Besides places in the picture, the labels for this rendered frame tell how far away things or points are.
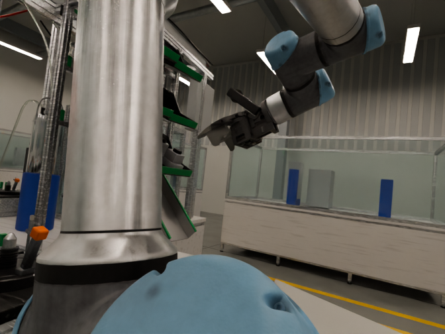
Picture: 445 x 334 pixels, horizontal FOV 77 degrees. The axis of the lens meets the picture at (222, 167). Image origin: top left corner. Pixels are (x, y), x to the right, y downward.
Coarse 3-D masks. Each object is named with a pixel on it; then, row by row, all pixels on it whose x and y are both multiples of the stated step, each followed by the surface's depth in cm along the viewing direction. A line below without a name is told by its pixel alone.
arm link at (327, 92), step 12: (324, 72) 62; (312, 84) 62; (324, 84) 62; (288, 96) 66; (300, 96) 64; (312, 96) 63; (324, 96) 63; (288, 108) 66; (300, 108) 66; (312, 108) 67
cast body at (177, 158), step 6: (168, 150) 86; (174, 150) 86; (180, 150) 87; (162, 156) 87; (168, 156) 86; (174, 156) 85; (180, 156) 86; (162, 162) 87; (168, 162) 86; (174, 162) 85; (180, 162) 88; (180, 168) 87
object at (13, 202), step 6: (0, 198) 157; (6, 198) 159; (12, 198) 162; (18, 198) 164; (0, 204) 154; (6, 204) 157; (12, 204) 160; (18, 204) 163; (0, 210) 154; (6, 210) 157; (12, 210) 160; (0, 216) 155; (6, 216) 158
